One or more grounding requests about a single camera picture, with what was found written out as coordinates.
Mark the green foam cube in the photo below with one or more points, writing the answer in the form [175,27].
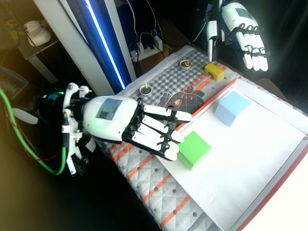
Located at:
[193,150]

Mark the blue foam cube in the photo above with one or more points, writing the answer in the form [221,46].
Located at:
[231,108]

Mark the small bowl with brown contents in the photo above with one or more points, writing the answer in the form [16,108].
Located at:
[185,64]

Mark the grey quilt with bear print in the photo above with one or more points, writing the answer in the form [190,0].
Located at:
[154,178]

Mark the white power strip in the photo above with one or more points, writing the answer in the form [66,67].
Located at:
[146,49]

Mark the yellow arch block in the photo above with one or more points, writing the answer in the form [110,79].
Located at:
[214,71]

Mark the white shoe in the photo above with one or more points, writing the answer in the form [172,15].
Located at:
[37,32]

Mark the grey shelf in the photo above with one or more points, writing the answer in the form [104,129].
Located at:
[41,57]

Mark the small bowl with green contents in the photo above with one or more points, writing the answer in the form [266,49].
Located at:
[145,90]

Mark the white shallow tray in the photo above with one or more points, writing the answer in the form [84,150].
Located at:
[240,163]

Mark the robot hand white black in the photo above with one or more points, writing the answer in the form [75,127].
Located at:
[237,16]
[113,122]

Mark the white column with blue light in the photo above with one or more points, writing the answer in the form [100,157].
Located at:
[79,48]

